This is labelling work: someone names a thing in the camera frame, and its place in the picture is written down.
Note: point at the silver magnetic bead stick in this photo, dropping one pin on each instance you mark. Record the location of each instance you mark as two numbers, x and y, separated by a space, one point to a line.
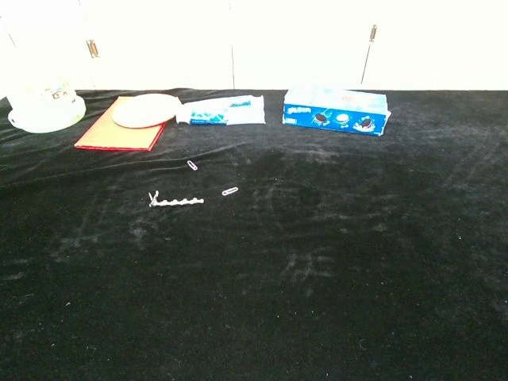
178 202

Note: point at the black velvet table cloth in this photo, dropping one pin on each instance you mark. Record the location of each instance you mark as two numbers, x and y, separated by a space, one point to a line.
278 258

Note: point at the blue cookie box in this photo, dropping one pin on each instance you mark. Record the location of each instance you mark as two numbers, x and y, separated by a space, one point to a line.
337 115

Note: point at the white round plate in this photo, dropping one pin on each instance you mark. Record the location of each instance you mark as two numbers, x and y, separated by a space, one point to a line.
145 110

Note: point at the red flat board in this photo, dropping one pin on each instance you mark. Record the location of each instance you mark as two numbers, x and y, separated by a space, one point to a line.
119 137

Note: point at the metal door hinge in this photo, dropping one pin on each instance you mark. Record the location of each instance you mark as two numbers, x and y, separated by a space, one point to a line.
92 48

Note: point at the white printed cup on saucer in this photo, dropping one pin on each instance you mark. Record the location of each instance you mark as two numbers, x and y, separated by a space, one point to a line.
43 113

